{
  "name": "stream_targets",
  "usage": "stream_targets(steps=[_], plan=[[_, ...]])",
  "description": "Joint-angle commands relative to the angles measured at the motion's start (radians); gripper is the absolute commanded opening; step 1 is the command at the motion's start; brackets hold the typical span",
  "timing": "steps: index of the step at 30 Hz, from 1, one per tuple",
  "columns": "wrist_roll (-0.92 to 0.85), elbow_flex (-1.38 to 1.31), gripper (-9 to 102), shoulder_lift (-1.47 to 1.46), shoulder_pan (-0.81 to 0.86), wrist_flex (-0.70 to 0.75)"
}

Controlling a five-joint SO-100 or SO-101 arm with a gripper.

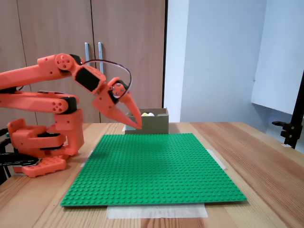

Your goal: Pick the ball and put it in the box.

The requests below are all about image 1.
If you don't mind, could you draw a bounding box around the metal cabinet handle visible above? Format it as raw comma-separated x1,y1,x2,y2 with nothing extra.
98,42,105,74
85,42,92,63

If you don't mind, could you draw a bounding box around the white board panel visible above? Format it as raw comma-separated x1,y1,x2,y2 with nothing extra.
251,0,304,116

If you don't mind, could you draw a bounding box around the wooden cabinet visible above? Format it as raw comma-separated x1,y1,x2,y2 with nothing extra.
0,0,168,124

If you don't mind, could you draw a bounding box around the black table clamp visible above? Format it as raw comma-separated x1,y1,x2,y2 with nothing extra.
0,152,43,167

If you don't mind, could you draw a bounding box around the gripper motor cable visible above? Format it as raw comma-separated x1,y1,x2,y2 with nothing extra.
82,59,133,92

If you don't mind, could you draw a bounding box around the brown cardboard box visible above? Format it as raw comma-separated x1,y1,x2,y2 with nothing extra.
123,108,170,135

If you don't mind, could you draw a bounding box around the green studded baseplate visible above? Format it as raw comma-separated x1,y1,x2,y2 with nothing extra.
59,133,247,208

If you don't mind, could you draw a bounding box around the masking tape strip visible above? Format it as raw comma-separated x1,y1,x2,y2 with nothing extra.
80,150,94,168
106,203,209,219
206,148,228,171

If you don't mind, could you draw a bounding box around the black clamp stand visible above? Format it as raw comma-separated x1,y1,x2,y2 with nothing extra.
272,68,304,150

